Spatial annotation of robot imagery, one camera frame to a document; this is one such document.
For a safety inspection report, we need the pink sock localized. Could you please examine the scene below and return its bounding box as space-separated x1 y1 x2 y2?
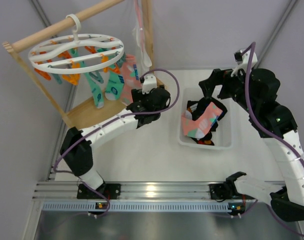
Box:
120 54 142 106
181 102 223 130

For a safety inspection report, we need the mint green sock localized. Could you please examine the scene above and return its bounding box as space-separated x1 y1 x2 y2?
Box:
105 65 124 101
84 70 104 109

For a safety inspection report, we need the white round clip hanger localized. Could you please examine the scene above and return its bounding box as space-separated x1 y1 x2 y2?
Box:
28 14 125 85

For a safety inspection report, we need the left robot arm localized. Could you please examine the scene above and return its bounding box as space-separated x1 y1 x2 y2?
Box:
60 87 171 195

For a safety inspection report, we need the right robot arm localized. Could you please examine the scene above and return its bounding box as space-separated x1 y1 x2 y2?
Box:
198 68 304 222

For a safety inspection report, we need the white plastic basket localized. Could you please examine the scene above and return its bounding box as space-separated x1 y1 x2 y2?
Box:
177 87 235 150

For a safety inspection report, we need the argyle orange black sock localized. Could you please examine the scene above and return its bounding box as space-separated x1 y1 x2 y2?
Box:
196 138 215 146

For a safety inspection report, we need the white plastic bag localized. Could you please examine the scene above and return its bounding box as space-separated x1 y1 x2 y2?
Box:
132 0 152 75

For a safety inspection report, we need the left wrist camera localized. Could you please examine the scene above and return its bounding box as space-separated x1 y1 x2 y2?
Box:
140 74 157 95

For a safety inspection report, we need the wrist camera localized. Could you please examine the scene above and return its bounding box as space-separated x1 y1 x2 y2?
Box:
140 74 157 95
230 49 251 77

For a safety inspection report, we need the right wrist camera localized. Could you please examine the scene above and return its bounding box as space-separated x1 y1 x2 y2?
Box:
230 49 251 77

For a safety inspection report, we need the wooden hanger stand frame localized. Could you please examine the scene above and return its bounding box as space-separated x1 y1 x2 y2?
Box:
2 0 155 129

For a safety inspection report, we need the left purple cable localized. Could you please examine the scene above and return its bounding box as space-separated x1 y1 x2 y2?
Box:
52 68 181 218

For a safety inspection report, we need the aluminium rail base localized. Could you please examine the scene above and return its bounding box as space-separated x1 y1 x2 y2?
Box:
32 181 266 215

